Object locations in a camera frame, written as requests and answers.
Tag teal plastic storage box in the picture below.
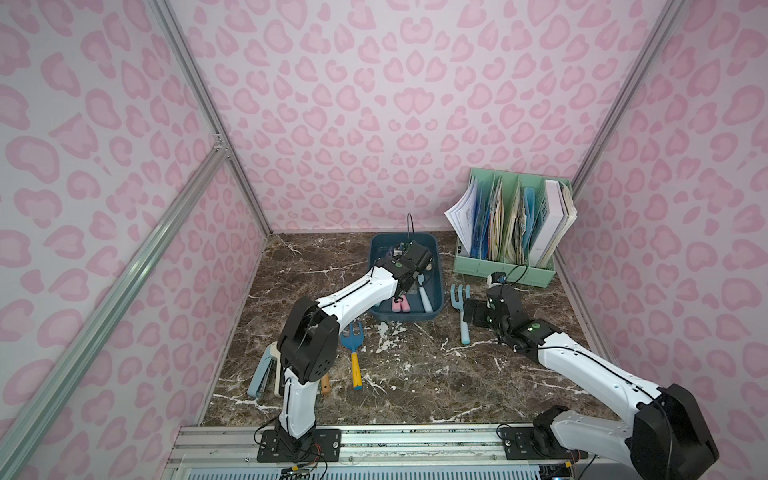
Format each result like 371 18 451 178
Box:
368 232 445 322

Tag aluminium rail front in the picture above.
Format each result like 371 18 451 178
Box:
161 424 637 479

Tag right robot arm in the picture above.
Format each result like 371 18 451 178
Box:
461 273 720 479

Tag blue rake yellow handle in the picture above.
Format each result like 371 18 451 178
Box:
340 320 364 390

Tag light blue rake white handle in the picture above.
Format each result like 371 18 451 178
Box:
417 274 434 313

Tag white binder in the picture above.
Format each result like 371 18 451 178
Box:
528 179 567 268

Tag cream and orange folders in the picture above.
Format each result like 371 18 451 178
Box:
488 175 504 262

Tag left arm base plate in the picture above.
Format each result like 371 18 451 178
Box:
257 427 342 463

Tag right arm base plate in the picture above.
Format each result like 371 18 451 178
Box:
496 424 590 463

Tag lime rake wooden handle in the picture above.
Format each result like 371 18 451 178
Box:
320 373 332 396

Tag blue plastic folder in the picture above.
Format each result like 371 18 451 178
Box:
470 182 490 259

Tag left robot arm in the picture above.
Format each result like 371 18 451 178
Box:
275 241 434 450

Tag white printed paper stack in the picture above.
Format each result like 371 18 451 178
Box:
444 177 479 254

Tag light blue mesh folder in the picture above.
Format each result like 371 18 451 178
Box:
521 187 536 260

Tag light blue rake teal handle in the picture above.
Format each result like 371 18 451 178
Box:
450 284 471 345

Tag green desktop file organizer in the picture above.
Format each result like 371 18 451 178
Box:
454 168 572 287

